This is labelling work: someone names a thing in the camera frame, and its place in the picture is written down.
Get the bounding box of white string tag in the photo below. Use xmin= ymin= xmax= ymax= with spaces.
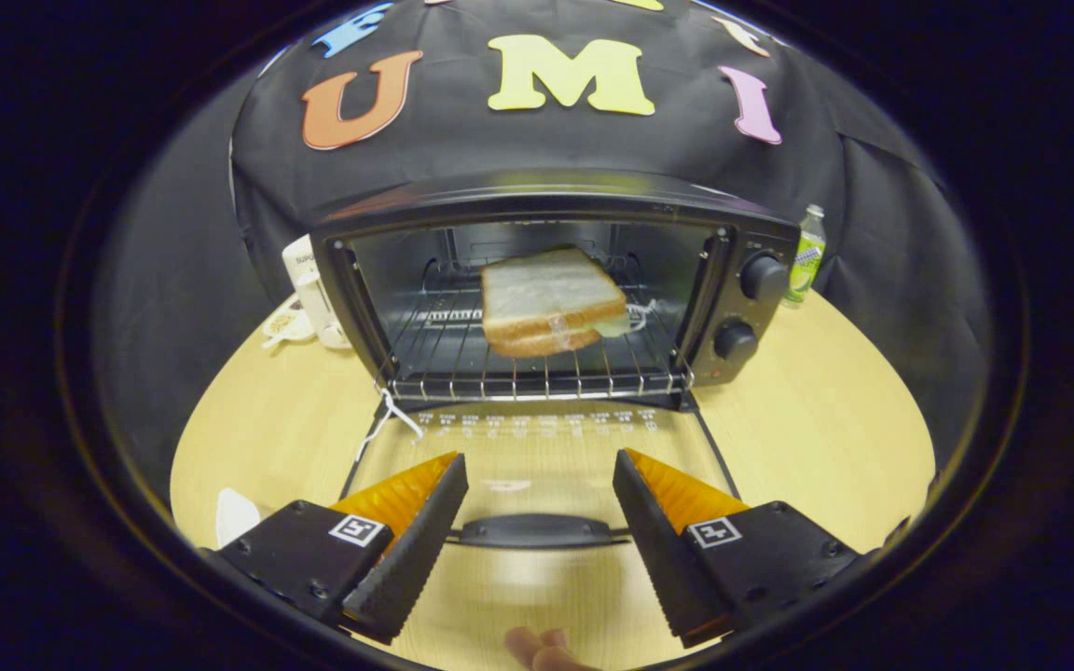
xmin=354 ymin=386 xmax=427 ymax=464

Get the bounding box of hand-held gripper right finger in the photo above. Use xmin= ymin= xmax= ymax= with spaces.
xmin=613 ymin=447 xmax=885 ymax=650

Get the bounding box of small white dish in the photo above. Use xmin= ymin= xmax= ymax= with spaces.
xmin=214 ymin=486 xmax=262 ymax=550

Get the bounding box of black toaster oven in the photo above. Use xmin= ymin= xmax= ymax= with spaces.
xmin=310 ymin=170 xmax=802 ymax=551

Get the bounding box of green label drink bottle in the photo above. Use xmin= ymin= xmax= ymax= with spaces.
xmin=782 ymin=204 xmax=827 ymax=309

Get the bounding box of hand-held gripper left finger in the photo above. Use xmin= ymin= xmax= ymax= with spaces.
xmin=204 ymin=452 xmax=470 ymax=646

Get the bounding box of white bread sandwich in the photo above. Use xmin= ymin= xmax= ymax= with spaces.
xmin=480 ymin=246 xmax=657 ymax=361

